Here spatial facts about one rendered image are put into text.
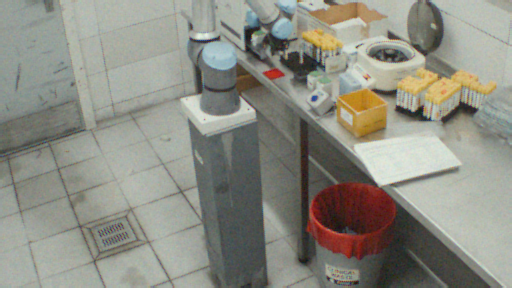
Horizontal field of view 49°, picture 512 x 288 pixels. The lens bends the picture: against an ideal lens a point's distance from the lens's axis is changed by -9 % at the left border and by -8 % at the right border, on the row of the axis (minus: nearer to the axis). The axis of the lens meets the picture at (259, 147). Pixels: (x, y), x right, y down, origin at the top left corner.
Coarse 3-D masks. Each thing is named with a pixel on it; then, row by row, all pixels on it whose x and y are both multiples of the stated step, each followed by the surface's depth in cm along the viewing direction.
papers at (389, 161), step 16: (368, 144) 198; (384, 144) 198; (400, 144) 197; (416, 144) 197; (432, 144) 196; (368, 160) 191; (384, 160) 190; (400, 160) 190; (416, 160) 189; (432, 160) 189; (448, 160) 188; (384, 176) 183; (400, 176) 183; (416, 176) 184
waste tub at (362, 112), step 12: (348, 96) 210; (360, 96) 213; (372, 96) 211; (348, 108) 203; (360, 108) 216; (372, 108) 201; (384, 108) 203; (348, 120) 206; (360, 120) 201; (372, 120) 203; (384, 120) 206; (360, 132) 204; (372, 132) 206
